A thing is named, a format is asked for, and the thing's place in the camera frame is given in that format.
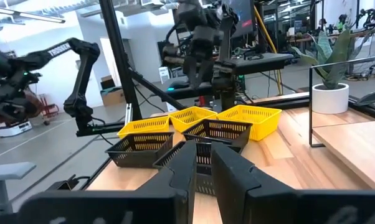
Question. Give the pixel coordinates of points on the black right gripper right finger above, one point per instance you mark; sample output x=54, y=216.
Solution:
x=253, y=199

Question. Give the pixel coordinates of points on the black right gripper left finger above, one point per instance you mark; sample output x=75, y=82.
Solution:
x=162, y=199

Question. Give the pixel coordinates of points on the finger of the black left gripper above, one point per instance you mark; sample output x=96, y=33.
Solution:
x=190, y=74
x=206, y=70

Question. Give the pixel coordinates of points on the yellow plastic mesh basket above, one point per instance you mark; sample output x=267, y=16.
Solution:
x=187, y=116
x=144, y=124
x=262, y=127

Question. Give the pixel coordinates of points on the black plastic mesh basket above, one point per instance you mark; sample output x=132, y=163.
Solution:
x=137, y=155
x=203, y=161
x=218, y=130

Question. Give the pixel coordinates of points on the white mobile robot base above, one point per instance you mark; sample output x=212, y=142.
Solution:
x=14, y=129

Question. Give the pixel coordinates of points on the black Trossen-labelled robot arm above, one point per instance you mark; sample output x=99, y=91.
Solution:
x=81, y=77

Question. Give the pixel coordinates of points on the white slatted appliance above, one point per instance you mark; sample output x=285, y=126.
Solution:
x=164, y=74

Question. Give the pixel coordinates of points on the dark computer monitor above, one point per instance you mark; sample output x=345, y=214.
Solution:
x=242, y=15

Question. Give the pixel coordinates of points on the black slab tabletop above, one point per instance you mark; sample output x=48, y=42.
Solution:
x=262, y=62

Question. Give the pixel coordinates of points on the brown cardboard box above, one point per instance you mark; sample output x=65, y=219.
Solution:
x=112, y=98

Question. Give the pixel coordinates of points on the white round plant pot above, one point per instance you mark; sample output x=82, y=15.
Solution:
x=330, y=99

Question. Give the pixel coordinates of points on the green leafy plant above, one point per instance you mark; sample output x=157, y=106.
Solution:
x=338, y=56

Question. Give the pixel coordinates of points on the red cart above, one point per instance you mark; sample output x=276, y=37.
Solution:
x=49, y=109

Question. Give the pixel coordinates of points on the grey stool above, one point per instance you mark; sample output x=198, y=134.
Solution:
x=7, y=171

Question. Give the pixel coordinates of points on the fluorescent ceiling light strip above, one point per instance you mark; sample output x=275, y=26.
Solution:
x=35, y=16

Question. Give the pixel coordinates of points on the silver aluminium bracket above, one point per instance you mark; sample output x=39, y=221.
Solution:
x=128, y=113

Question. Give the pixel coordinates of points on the black aluminium rig frame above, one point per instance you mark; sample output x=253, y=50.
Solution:
x=119, y=46

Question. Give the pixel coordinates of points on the wooden shelf with black frame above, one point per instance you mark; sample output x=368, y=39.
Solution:
x=355, y=149

